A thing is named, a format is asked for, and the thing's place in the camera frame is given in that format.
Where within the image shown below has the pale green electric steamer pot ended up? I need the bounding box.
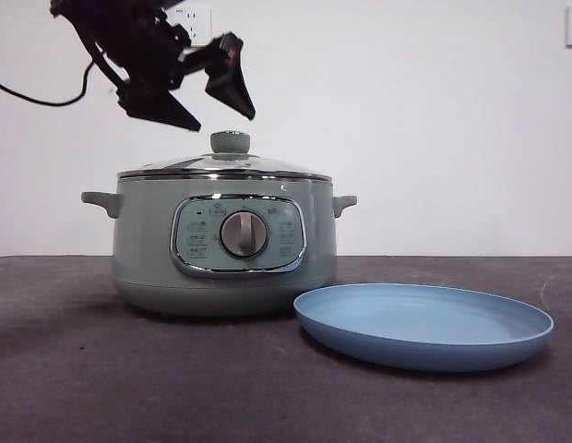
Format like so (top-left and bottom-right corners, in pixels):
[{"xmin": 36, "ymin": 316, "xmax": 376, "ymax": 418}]
[{"xmin": 80, "ymin": 176, "xmax": 359, "ymax": 318}]

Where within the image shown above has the glass lid with green knob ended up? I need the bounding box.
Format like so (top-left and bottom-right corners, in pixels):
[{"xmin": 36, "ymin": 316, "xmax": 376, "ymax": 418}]
[{"xmin": 116, "ymin": 130, "xmax": 331, "ymax": 182}]

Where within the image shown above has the white wall power socket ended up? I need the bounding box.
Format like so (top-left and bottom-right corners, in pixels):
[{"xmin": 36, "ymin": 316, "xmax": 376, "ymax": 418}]
[{"xmin": 168, "ymin": 6, "xmax": 213, "ymax": 48}]

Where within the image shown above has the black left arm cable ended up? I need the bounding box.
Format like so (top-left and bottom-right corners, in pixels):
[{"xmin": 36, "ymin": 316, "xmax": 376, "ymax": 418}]
[{"xmin": 0, "ymin": 59, "xmax": 97, "ymax": 108}]

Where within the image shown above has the blue round plate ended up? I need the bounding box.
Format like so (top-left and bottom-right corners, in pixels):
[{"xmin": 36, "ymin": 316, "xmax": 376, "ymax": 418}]
[{"xmin": 292, "ymin": 283, "xmax": 555, "ymax": 374}]

